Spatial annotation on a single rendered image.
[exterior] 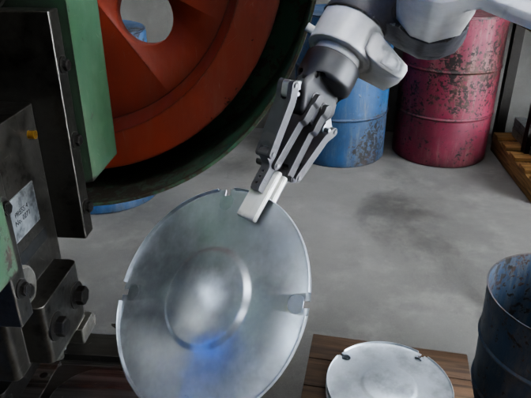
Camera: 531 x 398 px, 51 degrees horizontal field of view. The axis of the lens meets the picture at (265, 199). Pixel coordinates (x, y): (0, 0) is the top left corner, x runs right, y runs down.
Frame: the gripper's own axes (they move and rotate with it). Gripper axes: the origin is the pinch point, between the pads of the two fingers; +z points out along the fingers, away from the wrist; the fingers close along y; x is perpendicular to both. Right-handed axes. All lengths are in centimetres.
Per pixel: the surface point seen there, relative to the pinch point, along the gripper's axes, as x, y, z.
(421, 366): -1, -85, 9
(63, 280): -12.0, 10.8, 20.3
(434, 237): -57, -199, -48
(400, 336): -32, -147, 3
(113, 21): -36.0, 9.0, -15.5
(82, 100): -16.5, 18.0, 0.5
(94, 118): -18.3, 14.3, 1.3
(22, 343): -10.6, 12.5, 28.2
